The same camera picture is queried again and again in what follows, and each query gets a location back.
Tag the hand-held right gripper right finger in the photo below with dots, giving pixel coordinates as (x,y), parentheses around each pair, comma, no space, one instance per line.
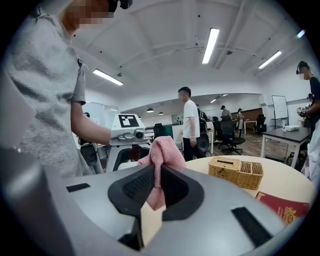
(212,212)

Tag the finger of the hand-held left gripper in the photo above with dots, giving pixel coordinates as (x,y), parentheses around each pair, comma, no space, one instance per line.
(113,157)

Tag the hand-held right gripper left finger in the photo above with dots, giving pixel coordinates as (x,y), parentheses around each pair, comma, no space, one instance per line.
(95,200)

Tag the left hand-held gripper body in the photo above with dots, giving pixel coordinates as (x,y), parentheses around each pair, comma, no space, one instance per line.
(127,122)

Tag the pink knitted cloth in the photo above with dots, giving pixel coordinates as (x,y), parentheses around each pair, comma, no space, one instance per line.
(165,152)

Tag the person's left forearm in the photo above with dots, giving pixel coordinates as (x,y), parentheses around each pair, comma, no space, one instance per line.
(92,130)

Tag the black backpack rig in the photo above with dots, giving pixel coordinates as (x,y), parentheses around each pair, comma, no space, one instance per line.
(203,140)
(91,157)

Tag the green partition panel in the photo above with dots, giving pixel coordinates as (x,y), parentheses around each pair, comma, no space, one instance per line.
(167,131)

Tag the wicker tissue basket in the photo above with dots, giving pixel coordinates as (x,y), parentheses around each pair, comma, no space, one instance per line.
(235,172)

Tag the ceiling light strip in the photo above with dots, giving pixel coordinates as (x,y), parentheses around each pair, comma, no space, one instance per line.
(210,45)
(270,59)
(107,77)
(301,33)

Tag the red hardcover book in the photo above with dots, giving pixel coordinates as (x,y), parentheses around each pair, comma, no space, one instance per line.
(282,207)

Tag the black office chair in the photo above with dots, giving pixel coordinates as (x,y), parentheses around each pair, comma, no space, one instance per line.
(230,135)

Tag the person's grey shirt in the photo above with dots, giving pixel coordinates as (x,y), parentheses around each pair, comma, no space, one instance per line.
(45,87)

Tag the black top table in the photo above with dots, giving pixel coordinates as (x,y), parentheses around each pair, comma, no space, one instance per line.
(285,135)

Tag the white garment on chair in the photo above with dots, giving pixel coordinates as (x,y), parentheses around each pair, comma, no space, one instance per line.
(313,160)

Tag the white projector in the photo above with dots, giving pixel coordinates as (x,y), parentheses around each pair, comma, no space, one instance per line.
(290,128)

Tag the person's head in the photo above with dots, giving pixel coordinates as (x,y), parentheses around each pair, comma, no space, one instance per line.
(85,12)

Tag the whiteboard on stand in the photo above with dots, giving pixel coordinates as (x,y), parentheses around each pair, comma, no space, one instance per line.
(279,107)

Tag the black head camera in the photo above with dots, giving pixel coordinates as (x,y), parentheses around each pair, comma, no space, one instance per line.
(122,3)

